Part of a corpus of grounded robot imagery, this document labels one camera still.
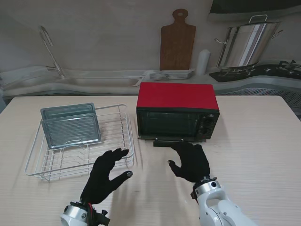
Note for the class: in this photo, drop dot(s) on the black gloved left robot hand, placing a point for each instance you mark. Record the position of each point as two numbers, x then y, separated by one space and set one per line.
98 179

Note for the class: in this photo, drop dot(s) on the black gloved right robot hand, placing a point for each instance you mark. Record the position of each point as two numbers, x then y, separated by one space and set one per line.
192 164

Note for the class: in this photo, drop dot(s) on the ribbed metal baking tray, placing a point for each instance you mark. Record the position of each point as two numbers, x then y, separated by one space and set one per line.
65 110
70 129

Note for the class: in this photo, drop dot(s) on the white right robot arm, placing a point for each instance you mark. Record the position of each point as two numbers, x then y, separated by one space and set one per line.
216 202

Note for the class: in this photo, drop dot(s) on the black oven knob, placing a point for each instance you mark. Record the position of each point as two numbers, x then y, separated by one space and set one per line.
208 121
207 131

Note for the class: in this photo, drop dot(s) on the red black toaster oven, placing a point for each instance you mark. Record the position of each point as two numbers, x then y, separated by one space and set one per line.
176 96

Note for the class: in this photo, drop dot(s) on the stack of white plates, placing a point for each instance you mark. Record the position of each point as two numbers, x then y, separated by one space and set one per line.
171 75

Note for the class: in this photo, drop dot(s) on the steel kitchen sink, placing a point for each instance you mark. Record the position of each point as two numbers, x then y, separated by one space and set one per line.
94 81

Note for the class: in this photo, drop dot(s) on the white paper towel roll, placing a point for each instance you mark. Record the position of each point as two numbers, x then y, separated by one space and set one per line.
203 62

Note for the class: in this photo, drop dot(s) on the brown wooden cutting board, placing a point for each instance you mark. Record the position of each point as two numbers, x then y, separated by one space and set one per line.
177 47

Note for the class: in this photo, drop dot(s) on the chrome kitchen faucet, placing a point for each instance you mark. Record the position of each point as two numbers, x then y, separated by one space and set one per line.
57 65

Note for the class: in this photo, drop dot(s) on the black gas stove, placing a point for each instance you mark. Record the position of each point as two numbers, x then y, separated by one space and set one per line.
270 70

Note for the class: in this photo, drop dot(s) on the tall steel stock pot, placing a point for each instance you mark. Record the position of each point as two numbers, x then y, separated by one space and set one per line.
247 44

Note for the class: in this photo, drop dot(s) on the dark range hood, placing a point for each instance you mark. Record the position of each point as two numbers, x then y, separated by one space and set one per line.
258 7

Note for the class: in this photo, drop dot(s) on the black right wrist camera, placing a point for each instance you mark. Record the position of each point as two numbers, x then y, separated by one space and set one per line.
193 194

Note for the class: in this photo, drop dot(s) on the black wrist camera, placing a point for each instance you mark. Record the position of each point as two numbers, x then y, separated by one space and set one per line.
101 217
193 194

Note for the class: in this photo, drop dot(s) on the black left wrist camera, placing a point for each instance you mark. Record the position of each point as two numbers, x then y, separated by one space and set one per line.
101 217

